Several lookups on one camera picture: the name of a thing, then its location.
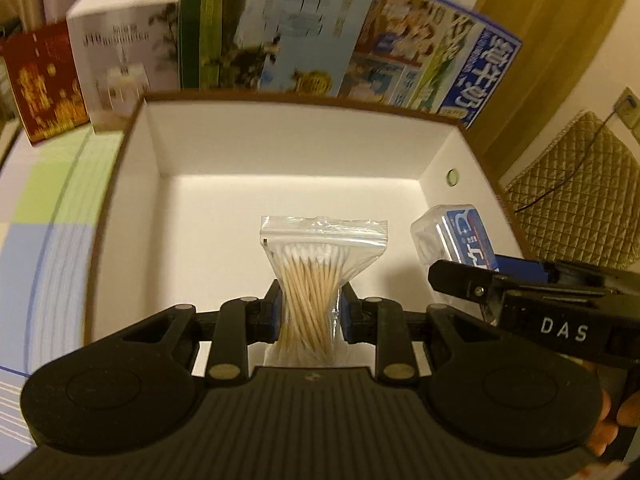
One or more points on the blue milk carton box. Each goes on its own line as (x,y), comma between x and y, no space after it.
(433,56)

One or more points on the red gift box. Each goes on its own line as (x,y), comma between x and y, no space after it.
(44,82)

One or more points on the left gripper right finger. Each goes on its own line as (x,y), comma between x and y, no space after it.
(382,323)

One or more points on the green milk carton box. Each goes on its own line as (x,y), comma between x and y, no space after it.
(290,46)

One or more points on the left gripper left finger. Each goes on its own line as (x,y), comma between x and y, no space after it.
(239,323)

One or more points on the bag of cotton swabs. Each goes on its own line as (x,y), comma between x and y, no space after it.
(312,259)

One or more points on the wooden door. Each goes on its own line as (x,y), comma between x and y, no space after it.
(560,38)

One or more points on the blue dental floss box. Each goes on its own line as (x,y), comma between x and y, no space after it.
(453,233)

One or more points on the white humidifier box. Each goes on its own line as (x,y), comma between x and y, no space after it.
(122,49)

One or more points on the quilted chair cushion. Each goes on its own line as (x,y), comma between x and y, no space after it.
(579,199)

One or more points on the right hand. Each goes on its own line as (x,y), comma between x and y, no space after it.
(606,430)

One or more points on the brown cardboard storage box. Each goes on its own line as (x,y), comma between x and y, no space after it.
(197,172)

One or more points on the checked tablecloth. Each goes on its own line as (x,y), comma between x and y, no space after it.
(51,199)

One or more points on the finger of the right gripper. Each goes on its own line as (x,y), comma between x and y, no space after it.
(454,282)
(526,270)

